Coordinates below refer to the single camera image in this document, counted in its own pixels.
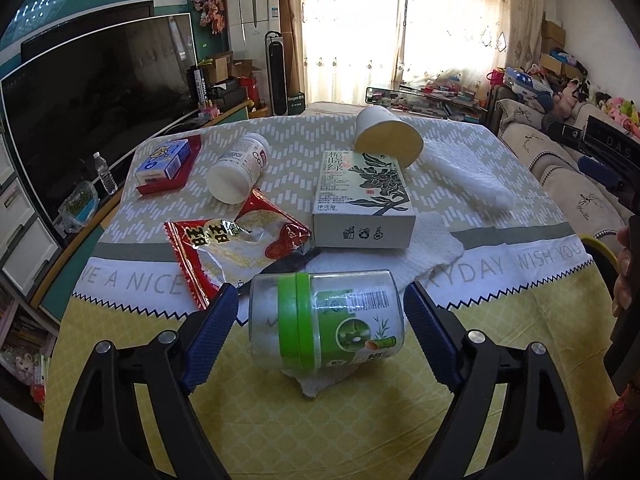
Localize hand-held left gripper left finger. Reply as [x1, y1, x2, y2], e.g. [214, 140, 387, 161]
[55, 282, 240, 480]

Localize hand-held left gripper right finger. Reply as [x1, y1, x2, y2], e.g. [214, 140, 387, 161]
[403, 282, 586, 480]

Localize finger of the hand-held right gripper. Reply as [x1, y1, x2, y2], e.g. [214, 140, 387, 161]
[576, 155, 632, 208]
[547, 119, 587, 150]

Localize white paper towel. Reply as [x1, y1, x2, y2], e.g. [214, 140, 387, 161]
[280, 207, 478, 401]

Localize red snack packet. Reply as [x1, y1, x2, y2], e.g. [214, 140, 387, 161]
[165, 188, 312, 311]

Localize black bin with yellow rim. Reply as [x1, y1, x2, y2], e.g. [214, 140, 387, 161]
[577, 235, 623, 321]

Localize white bubble wrap roll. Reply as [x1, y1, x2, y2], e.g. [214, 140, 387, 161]
[425, 142, 518, 209]

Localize clear jar with green label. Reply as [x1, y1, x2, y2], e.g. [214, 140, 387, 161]
[248, 270, 405, 368]

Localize white box with green floral print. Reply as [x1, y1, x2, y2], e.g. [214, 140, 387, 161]
[311, 150, 417, 250]

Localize white plastic bottle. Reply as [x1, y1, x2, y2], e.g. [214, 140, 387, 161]
[206, 133, 272, 205]

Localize beige paper cup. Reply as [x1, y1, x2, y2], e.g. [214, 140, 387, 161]
[354, 106, 425, 168]

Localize person's right hand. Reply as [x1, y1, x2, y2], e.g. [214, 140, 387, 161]
[612, 225, 640, 317]

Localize pile of plush toys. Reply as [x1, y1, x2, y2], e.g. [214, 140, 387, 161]
[487, 47, 640, 138]

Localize beige sofa with embroidered covers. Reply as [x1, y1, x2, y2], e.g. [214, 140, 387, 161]
[487, 97, 640, 241]

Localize cream embroidered curtain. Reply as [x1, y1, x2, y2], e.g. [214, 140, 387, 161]
[287, 0, 408, 106]
[402, 0, 546, 97]

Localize cluttered glass coffee table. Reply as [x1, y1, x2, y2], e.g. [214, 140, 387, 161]
[365, 85, 488, 123]

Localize flat red box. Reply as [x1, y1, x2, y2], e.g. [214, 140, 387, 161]
[136, 135, 202, 196]

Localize small blue box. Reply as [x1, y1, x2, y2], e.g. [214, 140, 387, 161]
[135, 140, 193, 183]

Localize clear plastic bag with greens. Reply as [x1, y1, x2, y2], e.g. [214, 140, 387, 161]
[57, 180, 101, 233]

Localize cluttered bookshelf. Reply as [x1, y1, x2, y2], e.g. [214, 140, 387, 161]
[0, 280, 56, 411]

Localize clear water bottle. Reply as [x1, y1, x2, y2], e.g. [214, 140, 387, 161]
[93, 152, 119, 196]

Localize white plastic drawer cabinet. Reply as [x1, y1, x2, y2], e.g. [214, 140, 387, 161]
[0, 130, 63, 306]

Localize teal and yellow television stand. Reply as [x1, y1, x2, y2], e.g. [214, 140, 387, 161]
[30, 97, 253, 321]

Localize red canister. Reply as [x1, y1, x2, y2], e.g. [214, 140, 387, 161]
[240, 77, 261, 108]

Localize tall black and white box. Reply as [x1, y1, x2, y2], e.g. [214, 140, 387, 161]
[192, 67, 211, 111]

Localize large curved television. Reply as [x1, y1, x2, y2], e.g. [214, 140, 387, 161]
[0, 12, 201, 221]

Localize closed cardboard box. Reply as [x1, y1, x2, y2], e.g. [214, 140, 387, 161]
[205, 52, 233, 83]

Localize white and black tower fan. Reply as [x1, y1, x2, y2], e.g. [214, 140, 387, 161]
[264, 30, 288, 117]

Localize white standing air conditioner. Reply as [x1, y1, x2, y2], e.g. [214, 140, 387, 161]
[224, 0, 281, 106]

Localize hanging artificial flowers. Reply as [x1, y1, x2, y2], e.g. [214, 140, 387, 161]
[192, 0, 228, 36]

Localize small black television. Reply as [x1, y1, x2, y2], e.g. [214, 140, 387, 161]
[20, 1, 155, 61]

